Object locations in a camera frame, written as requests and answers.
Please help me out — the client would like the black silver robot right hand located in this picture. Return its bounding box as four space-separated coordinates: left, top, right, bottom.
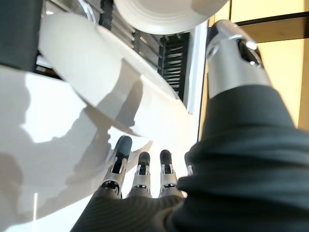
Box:
71 19 309 232

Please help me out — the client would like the cream round ceramic plate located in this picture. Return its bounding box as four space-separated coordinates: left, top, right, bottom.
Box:
112 0 229 35
38 13 192 138

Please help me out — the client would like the yellow panelled window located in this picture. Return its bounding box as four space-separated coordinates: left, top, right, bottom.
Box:
199 0 309 141

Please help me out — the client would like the black sink dish rack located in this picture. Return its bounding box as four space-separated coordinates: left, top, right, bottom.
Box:
36 0 194 115

